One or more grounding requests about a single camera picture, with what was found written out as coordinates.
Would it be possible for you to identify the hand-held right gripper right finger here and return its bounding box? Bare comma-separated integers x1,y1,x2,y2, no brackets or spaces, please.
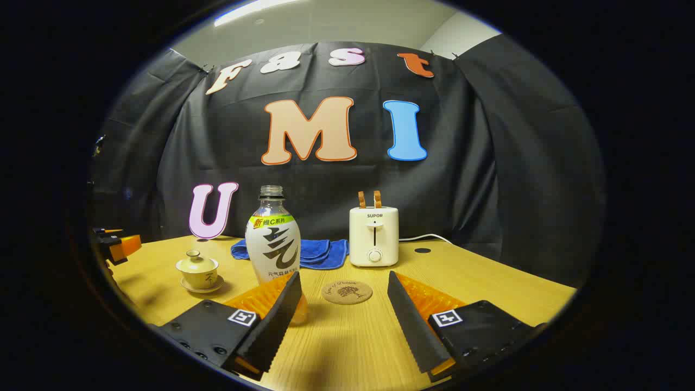
387,270,546,383

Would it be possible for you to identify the black backdrop cloth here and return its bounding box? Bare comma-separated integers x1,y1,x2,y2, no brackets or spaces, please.
90,34,606,288

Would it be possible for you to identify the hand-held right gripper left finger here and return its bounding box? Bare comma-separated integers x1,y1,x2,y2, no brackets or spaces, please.
155,270,303,382

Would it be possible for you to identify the white power cable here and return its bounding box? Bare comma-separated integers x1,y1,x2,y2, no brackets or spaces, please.
398,234,454,245

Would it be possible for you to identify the pale yellow teacup lid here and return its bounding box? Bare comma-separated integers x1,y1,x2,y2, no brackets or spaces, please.
178,250,217,269

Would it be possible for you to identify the clear water bottle white label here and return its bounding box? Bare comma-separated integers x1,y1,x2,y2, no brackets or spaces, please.
245,185,308,326

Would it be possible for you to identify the pale yellow ceramic teacup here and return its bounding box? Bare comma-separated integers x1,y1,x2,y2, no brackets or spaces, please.
175,258,219,289

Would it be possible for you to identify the round cork coaster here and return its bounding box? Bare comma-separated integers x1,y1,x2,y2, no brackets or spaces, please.
321,280,373,305

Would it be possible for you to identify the blue folded towel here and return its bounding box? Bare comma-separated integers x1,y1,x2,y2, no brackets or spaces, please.
231,238,349,270

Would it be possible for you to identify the white toaster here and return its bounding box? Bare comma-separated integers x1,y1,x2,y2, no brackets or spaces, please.
349,206,400,268

